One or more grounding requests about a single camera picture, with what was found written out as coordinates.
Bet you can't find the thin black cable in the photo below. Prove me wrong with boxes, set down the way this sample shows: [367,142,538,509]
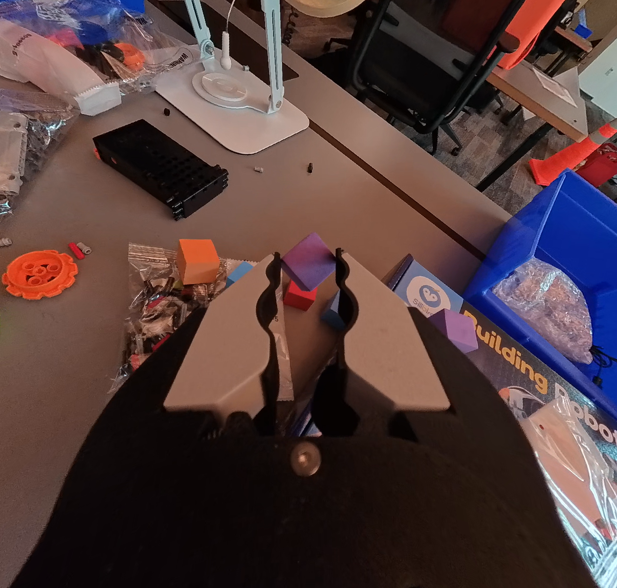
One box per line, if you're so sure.
[589,346,612,387]

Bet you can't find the large clear bag grey parts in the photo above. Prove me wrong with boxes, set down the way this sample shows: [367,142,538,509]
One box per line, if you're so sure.
[0,89,81,222]

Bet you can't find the orange traffic cone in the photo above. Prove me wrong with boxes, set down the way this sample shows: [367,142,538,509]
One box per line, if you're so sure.
[529,121,617,187]

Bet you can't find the bubble wrap packet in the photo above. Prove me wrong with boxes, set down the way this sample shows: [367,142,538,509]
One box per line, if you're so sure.
[492,259,595,364]

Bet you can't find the orange foam cube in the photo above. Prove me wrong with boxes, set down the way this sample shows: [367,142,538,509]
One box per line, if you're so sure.
[176,238,221,285]

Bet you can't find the light blue foam cube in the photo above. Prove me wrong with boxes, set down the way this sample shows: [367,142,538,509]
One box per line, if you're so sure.
[321,290,347,330]
[226,261,255,288]

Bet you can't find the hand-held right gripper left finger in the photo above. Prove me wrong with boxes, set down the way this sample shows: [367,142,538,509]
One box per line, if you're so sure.
[163,252,282,437]

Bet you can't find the purple foam cube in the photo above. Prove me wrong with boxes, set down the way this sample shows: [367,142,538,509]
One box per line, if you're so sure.
[429,308,479,354]
[281,233,337,292]

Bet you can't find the grey desk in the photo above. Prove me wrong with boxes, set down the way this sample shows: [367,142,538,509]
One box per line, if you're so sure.
[0,0,514,588]

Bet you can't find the red foam cube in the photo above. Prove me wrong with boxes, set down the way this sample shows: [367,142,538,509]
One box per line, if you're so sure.
[283,279,317,311]

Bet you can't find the clear bag black red parts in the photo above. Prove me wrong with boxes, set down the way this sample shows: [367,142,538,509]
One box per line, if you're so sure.
[108,242,295,402]

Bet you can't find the black office chair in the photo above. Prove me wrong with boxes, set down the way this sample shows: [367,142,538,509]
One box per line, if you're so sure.
[347,0,523,157]

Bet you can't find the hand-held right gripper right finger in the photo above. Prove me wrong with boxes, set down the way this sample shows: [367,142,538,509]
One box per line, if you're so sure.
[312,248,454,437]

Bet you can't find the blue storage bin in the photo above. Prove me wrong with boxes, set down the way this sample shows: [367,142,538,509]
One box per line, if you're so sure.
[462,169,617,408]

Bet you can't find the orange gear wheel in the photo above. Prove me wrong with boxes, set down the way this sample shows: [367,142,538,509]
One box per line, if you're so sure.
[1,249,79,301]

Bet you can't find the blue robot kit box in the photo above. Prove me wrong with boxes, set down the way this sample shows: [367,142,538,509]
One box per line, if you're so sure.
[289,254,617,502]

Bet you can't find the clear bag of white parts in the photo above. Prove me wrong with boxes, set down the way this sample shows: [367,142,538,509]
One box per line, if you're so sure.
[518,394,617,586]

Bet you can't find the black perforated brick plate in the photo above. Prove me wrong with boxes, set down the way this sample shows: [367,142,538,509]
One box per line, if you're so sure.
[92,119,229,222]

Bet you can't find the wooden side table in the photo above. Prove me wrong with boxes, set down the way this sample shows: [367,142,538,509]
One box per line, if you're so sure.
[475,60,590,193]

